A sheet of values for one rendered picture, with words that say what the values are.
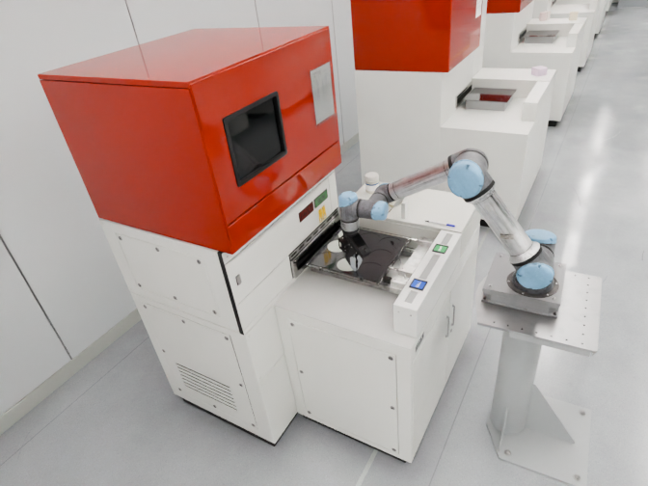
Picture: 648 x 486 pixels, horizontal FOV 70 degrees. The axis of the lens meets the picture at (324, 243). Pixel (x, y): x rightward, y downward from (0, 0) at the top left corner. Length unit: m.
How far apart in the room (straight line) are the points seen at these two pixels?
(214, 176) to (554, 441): 1.98
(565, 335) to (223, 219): 1.29
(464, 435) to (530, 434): 0.31
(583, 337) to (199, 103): 1.53
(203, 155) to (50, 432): 2.08
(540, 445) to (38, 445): 2.59
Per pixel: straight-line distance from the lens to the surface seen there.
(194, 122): 1.46
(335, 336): 1.93
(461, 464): 2.49
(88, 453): 2.94
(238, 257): 1.76
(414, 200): 2.39
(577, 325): 1.98
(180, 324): 2.22
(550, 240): 1.86
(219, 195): 1.54
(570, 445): 2.64
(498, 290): 1.95
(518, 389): 2.34
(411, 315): 1.75
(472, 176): 1.59
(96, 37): 3.13
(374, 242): 2.19
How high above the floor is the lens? 2.11
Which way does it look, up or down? 33 degrees down
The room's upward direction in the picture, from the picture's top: 7 degrees counter-clockwise
